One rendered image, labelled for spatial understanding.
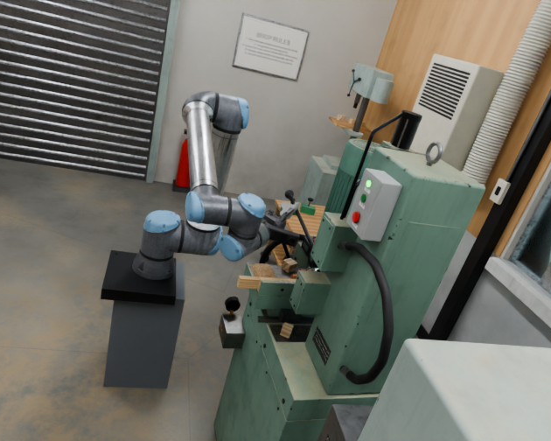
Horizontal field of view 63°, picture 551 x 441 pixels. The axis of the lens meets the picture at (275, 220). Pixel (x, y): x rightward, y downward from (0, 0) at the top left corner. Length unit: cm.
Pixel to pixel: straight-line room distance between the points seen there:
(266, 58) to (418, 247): 339
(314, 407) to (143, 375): 113
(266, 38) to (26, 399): 336
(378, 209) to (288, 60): 341
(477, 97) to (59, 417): 271
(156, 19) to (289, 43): 119
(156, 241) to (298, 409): 95
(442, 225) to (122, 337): 152
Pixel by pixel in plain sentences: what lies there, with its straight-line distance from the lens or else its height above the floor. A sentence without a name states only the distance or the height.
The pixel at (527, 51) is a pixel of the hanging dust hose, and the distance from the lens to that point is 285.
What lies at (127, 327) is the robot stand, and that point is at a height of 37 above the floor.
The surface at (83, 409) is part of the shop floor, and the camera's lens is 234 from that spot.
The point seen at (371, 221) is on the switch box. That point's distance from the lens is 114.
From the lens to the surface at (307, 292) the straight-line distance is 139.
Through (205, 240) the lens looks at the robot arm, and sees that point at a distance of 200.
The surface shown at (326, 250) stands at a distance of 127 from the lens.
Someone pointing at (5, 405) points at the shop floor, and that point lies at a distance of 239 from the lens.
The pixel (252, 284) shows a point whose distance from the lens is 158.
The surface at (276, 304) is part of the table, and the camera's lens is 162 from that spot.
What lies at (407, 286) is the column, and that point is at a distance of 127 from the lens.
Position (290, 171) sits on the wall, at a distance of 474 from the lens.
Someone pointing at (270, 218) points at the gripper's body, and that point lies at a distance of 157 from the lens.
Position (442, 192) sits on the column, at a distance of 117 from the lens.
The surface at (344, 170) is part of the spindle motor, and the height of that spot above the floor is 138.
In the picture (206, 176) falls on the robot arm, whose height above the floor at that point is 128.
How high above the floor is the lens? 177
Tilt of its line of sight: 24 degrees down
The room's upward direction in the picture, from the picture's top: 16 degrees clockwise
